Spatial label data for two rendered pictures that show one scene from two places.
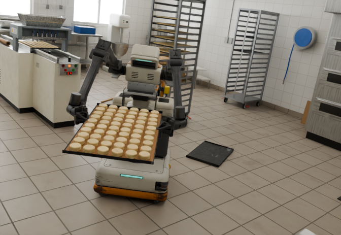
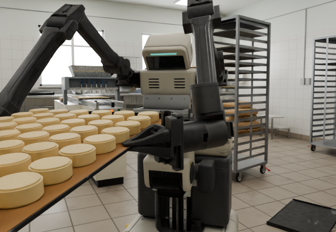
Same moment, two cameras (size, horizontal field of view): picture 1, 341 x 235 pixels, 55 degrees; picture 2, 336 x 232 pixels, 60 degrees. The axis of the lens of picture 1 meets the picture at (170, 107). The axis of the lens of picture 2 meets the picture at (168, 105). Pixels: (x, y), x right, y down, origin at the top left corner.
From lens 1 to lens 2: 1.34 m
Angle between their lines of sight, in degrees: 20
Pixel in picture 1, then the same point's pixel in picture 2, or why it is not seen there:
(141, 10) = not seen: hidden behind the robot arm
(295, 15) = not seen: outside the picture
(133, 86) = (153, 102)
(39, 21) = (88, 71)
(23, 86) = not seen: hidden behind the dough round
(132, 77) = (151, 87)
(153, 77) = (184, 84)
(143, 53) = (162, 42)
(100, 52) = (58, 19)
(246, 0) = (320, 33)
